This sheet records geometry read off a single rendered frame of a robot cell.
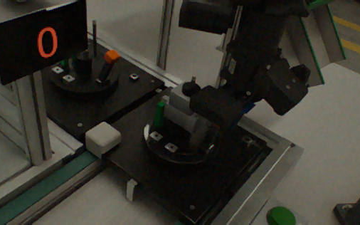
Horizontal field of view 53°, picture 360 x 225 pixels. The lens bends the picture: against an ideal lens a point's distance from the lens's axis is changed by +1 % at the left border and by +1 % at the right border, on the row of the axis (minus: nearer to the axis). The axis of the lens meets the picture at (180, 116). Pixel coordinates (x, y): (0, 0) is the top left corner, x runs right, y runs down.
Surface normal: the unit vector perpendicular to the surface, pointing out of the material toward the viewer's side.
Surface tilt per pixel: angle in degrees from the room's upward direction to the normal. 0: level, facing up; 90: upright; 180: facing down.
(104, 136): 0
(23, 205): 0
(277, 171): 0
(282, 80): 22
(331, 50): 90
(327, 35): 90
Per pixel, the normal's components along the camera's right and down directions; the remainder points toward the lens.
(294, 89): 0.44, -0.52
